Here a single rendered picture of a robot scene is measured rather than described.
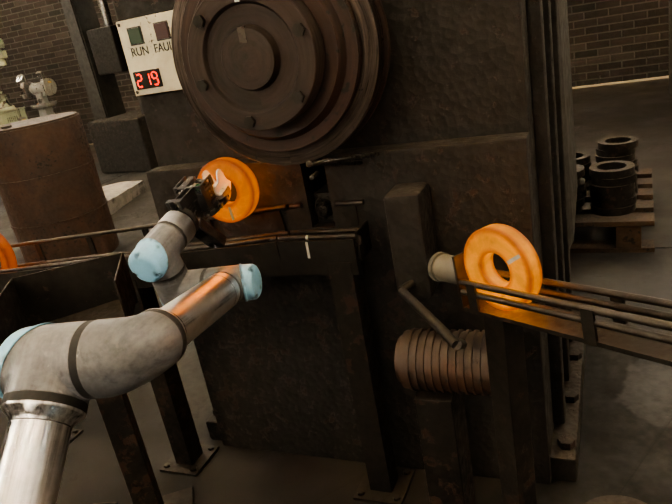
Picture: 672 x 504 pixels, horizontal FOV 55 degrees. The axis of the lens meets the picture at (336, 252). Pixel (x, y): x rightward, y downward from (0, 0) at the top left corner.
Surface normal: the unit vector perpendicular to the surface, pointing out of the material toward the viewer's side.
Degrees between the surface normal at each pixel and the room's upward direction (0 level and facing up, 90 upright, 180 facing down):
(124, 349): 63
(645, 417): 0
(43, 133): 90
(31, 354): 40
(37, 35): 90
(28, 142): 90
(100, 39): 90
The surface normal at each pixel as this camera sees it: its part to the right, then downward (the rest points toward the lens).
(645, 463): -0.18, -0.92
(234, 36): -0.36, 0.39
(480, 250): -0.81, 0.33
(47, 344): -0.25, -0.55
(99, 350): 0.15, -0.35
